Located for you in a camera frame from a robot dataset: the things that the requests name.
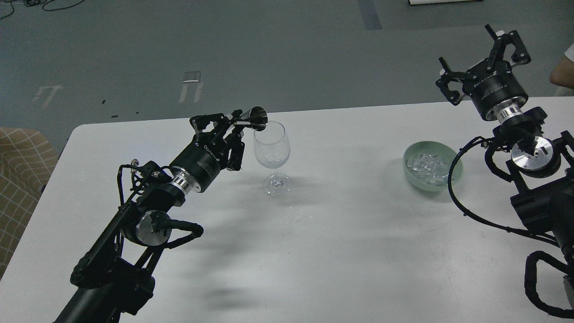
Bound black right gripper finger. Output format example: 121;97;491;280
484;24;531;70
435;57;471;106

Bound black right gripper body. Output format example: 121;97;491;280
462;61;528;121

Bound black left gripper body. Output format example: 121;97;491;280
170;135;231;193

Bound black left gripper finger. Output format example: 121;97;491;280
225;126;245;171
189;113;236;144

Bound steel double jigger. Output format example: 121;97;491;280
231;106;268;131

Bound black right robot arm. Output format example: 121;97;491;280
436;25;574;319

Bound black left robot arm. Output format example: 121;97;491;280
56;109;251;323

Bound clear wine glass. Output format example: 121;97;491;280
253;121;291;198

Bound clear ice cubes pile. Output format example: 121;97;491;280
406;153;450;187

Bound metal floor plate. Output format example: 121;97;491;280
182;71;201;83

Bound green bowl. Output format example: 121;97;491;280
402;141;464;192

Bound beige checked chair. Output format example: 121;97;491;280
0;127;58;276

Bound black floor cables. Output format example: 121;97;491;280
0;0;86;18

